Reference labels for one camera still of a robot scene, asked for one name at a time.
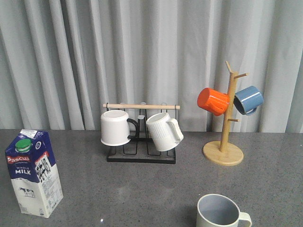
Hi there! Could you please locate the pale green mug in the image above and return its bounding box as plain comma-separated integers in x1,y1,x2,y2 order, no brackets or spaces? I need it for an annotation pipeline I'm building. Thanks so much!
196,194,252,227

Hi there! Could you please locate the blue white milk carton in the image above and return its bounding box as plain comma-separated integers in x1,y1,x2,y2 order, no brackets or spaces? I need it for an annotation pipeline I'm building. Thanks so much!
5,129,63,218

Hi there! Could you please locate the white ribbed mug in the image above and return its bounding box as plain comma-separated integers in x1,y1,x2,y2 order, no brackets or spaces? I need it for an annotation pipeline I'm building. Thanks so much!
146,113,184,152

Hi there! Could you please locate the orange mug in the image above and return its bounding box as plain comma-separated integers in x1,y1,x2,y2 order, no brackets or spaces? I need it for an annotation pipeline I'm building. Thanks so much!
197,88,230,116

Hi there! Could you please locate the wooden mug tree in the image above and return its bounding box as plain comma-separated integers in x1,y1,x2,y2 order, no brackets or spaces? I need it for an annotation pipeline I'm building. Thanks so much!
202,61,248,166

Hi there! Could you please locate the blue mug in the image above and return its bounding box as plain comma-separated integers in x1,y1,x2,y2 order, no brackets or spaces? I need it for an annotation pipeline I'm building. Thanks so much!
233,86,264,115

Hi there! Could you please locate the grey curtain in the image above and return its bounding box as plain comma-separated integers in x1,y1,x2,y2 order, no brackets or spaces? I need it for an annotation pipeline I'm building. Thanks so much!
0,0,303,133

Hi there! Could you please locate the black wire mug rack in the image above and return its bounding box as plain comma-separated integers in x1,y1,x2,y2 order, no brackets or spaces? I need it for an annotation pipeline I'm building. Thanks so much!
103,102,180,164

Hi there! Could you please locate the white mug black handle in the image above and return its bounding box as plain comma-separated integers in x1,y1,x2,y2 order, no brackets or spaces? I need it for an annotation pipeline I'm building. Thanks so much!
100,110,140,146

